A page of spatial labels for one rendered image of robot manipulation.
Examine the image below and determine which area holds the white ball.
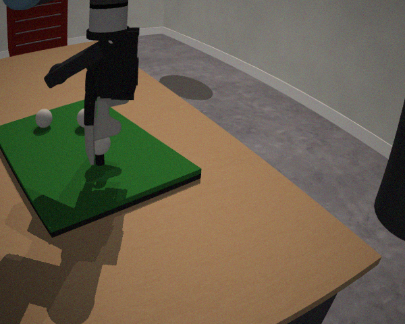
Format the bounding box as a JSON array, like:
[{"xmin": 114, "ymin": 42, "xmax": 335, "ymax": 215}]
[
  {"xmin": 35, "ymin": 109, "xmax": 53, "ymax": 128},
  {"xmin": 94, "ymin": 137, "xmax": 111, "ymax": 155},
  {"xmin": 77, "ymin": 109, "xmax": 84, "ymax": 128}
]

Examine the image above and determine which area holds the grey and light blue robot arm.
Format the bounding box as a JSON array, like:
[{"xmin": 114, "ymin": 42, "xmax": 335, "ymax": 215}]
[{"xmin": 3, "ymin": 0, "xmax": 128, "ymax": 88}]

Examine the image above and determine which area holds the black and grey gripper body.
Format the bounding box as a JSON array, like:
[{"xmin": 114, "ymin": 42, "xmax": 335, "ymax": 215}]
[{"xmin": 85, "ymin": 26, "xmax": 140, "ymax": 100}]

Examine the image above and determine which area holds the green golf mat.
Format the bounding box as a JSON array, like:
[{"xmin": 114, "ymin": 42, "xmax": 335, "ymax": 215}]
[{"xmin": 0, "ymin": 100, "xmax": 201, "ymax": 238}]

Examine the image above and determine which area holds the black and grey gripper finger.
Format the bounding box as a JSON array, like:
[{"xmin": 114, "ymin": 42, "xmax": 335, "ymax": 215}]
[
  {"xmin": 97, "ymin": 97, "xmax": 129, "ymax": 107},
  {"xmin": 84, "ymin": 80, "xmax": 122, "ymax": 165}
]

